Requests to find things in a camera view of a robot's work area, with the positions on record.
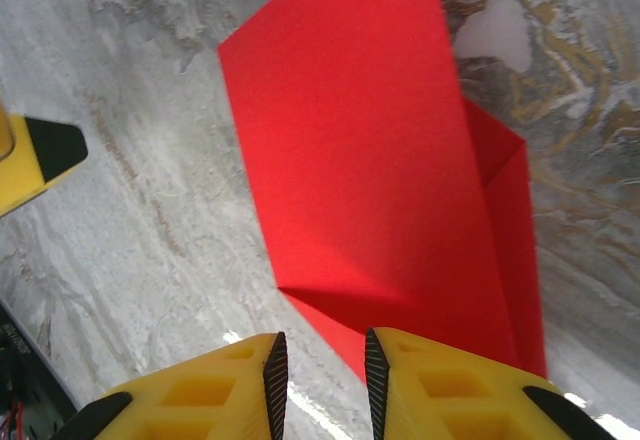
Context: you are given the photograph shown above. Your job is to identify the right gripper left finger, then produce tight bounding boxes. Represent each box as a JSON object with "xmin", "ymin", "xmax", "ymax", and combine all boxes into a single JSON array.
[{"xmin": 52, "ymin": 330, "xmax": 291, "ymax": 440}]

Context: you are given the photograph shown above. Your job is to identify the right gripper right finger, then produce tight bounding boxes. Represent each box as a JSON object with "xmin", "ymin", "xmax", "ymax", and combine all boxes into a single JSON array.
[{"xmin": 363, "ymin": 326, "xmax": 621, "ymax": 440}]

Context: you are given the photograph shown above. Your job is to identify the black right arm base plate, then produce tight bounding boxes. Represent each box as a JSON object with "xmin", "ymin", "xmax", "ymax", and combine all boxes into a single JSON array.
[{"xmin": 0, "ymin": 299, "xmax": 81, "ymax": 440}]

